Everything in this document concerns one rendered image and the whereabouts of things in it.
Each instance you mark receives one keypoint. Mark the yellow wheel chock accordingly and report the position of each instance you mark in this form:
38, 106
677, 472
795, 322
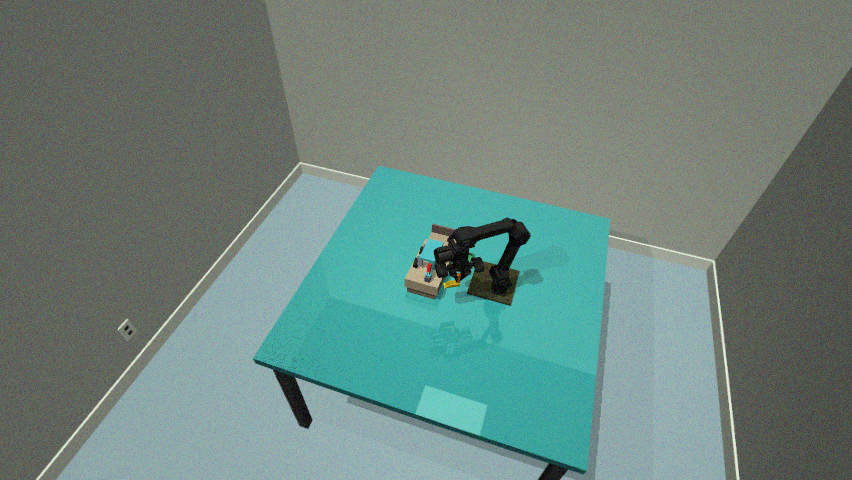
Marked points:
453, 283

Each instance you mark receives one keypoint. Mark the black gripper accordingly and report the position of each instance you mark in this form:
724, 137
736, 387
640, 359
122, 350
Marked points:
459, 265

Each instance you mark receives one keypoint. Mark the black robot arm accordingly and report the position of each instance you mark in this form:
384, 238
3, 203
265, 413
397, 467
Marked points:
466, 238

